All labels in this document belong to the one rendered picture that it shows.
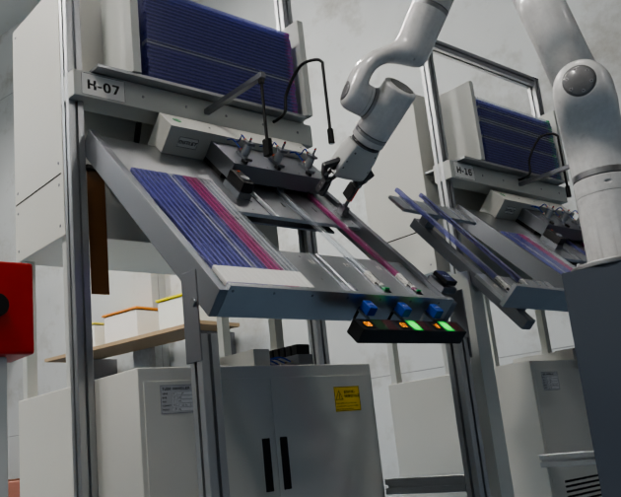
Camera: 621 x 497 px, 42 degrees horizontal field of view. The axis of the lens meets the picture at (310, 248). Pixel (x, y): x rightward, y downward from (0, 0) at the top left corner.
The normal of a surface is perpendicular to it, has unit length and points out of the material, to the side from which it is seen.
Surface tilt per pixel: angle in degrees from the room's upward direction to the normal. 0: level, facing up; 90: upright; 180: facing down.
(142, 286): 90
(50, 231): 90
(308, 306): 136
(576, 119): 128
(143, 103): 90
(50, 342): 90
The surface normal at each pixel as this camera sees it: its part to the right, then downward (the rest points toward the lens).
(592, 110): -0.19, 0.43
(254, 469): 0.65, -0.25
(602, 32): -0.61, -0.13
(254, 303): 0.53, 0.52
